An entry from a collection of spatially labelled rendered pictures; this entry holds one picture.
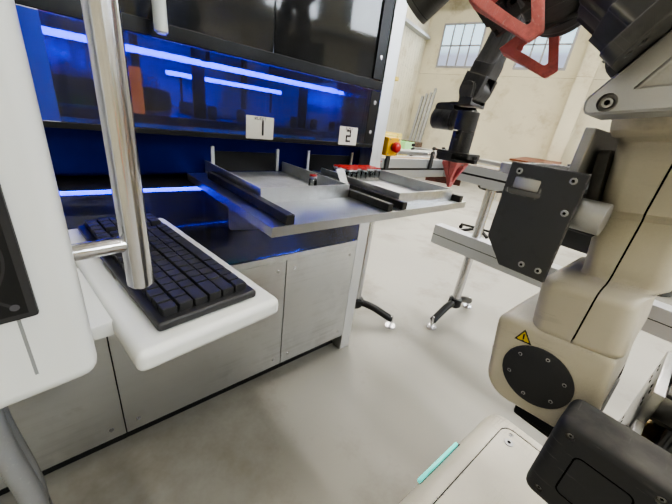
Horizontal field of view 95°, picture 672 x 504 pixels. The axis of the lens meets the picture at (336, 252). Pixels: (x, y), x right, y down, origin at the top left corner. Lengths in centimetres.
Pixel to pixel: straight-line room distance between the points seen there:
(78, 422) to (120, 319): 75
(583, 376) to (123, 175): 63
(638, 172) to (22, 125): 64
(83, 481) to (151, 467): 18
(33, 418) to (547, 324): 118
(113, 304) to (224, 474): 85
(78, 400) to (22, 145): 91
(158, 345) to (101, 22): 31
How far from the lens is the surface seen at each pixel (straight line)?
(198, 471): 127
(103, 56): 34
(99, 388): 115
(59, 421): 120
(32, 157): 32
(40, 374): 40
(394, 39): 130
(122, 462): 135
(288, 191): 73
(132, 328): 46
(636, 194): 57
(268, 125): 98
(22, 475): 93
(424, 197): 92
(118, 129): 34
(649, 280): 59
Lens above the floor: 107
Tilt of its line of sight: 23 degrees down
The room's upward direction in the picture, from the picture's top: 8 degrees clockwise
